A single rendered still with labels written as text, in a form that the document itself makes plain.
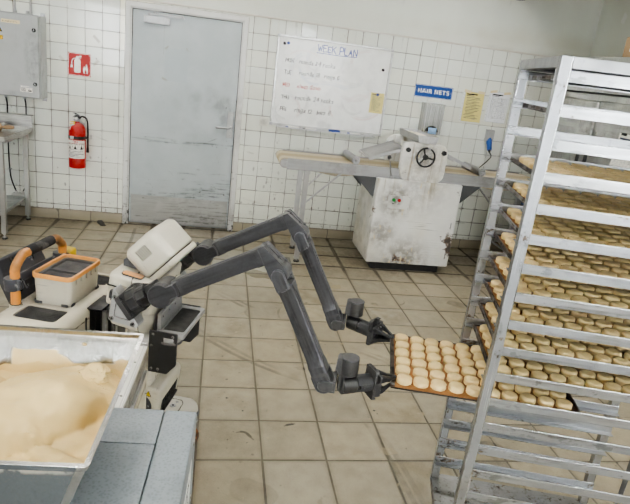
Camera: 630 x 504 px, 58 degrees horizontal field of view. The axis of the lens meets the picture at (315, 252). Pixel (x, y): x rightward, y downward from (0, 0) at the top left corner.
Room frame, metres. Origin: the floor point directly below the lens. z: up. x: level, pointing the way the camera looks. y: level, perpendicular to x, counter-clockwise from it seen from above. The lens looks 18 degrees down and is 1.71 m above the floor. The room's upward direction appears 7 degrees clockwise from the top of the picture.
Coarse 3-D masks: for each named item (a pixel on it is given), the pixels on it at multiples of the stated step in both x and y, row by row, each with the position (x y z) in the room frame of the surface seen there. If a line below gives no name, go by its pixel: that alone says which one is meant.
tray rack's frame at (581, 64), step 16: (528, 64) 1.92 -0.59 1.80; (544, 64) 1.73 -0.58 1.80; (576, 64) 1.57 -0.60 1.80; (592, 64) 1.56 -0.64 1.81; (608, 64) 1.56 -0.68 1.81; (624, 64) 1.56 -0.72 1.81; (608, 416) 1.97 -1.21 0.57; (432, 480) 1.99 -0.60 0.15; (448, 480) 2.01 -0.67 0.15; (592, 480) 1.97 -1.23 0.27; (624, 480) 1.76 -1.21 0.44; (432, 496) 1.92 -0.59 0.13; (448, 496) 1.91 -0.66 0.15; (512, 496) 1.96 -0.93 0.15; (528, 496) 1.97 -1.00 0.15; (544, 496) 1.98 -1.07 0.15; (560, 496) 2.00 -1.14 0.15
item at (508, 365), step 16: (480, 336) 1.91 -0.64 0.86; (512, 368) 1.69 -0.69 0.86; (528, 368) 1.69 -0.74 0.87; (544, 368) 1.69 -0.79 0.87; (560, 368) 1.73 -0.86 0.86; (576, 368) 1.74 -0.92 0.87; (576, 384) 1.61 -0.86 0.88; (592, 384) 1.61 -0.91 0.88; (608, 384) 1.62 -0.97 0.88; (624, 384) 1.65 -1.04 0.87
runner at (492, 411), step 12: (456, 408) 2.00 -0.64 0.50; (468, 408) 2.01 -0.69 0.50; (492, 408) 2.00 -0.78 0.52; (516, 420) 1.97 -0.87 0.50; (528, 420) 1.98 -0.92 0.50; (540, 420) 1.99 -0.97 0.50; (552, 420) 1.98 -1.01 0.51; (564, 420) 1.98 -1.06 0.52; (588, 432) 1.95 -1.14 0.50; (600, 432) 1.96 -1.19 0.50
